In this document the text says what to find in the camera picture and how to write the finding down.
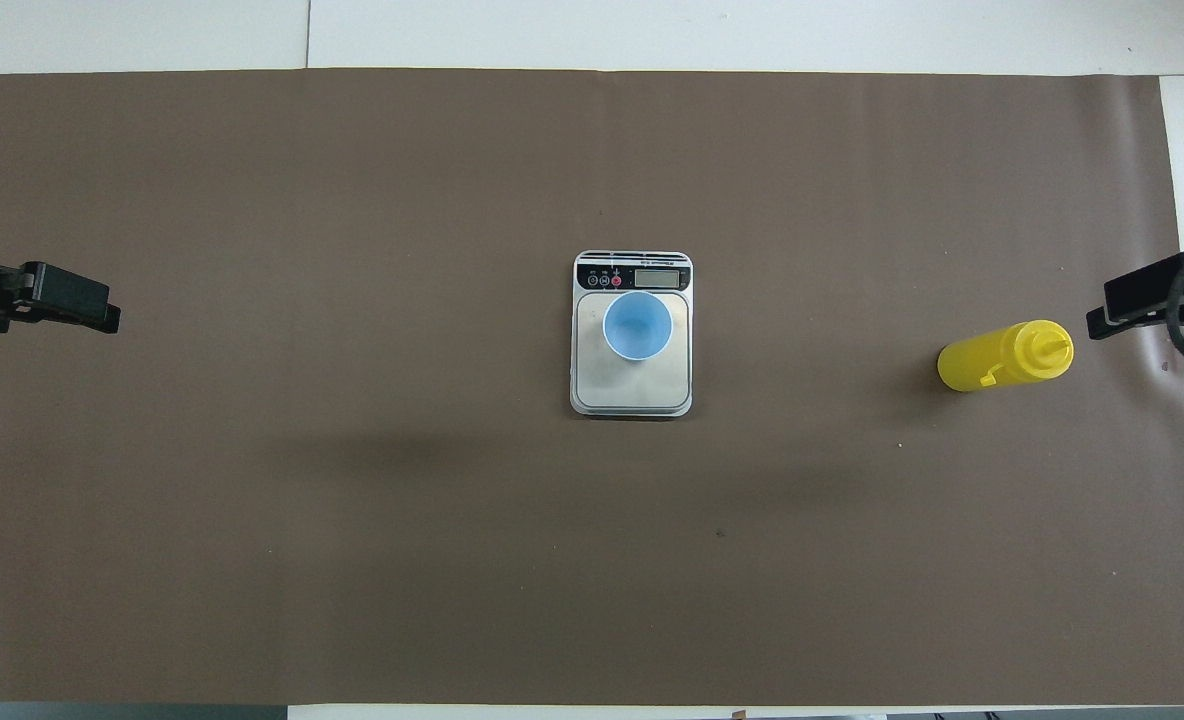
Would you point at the brown paper table mat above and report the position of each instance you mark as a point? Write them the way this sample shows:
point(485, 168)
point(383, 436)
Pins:
point(552, 550)

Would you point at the yellow squeeze bottle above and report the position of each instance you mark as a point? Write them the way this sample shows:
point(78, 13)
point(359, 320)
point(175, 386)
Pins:
point(1002, 358)

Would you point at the silver digital kitchen scale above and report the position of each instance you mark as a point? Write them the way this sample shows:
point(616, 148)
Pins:
point(632, 390)

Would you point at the light blue plastic cup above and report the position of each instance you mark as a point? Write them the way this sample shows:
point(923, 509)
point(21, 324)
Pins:
point(637, 325)

